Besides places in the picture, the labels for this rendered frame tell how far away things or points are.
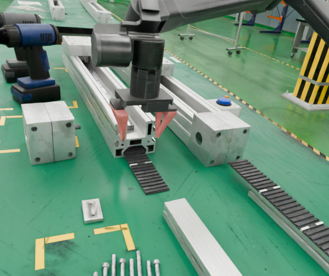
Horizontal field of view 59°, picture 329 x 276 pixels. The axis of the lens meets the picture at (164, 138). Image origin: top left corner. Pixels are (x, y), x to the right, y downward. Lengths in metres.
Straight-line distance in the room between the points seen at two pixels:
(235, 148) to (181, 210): 0.25
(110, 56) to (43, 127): 0.21
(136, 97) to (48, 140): 0.20
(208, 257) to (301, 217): 0.20
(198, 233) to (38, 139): 0.36
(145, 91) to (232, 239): 0.30
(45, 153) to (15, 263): 0.25
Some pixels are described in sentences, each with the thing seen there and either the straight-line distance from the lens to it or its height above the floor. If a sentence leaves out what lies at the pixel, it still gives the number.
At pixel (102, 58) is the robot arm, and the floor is 1.02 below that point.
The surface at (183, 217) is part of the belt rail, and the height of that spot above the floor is 0.81.
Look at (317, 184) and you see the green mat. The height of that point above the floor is 0.78.
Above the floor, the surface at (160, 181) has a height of 0.78.
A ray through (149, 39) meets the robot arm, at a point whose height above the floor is 1.05.
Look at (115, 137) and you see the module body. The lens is 0.64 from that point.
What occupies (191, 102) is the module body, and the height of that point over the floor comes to 0.85.
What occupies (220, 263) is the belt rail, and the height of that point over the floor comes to 0.81.
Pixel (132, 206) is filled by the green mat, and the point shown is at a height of 0.78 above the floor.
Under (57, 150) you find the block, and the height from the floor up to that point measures 0.81.
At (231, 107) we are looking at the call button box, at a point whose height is 0.84.
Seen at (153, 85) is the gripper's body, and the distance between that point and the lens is 0.55.
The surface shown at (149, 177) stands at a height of 0.79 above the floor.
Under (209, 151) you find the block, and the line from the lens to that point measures 0.65.
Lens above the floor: 1.14
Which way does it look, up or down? 28 degrees down
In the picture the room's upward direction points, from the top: 7 degrees clockwise
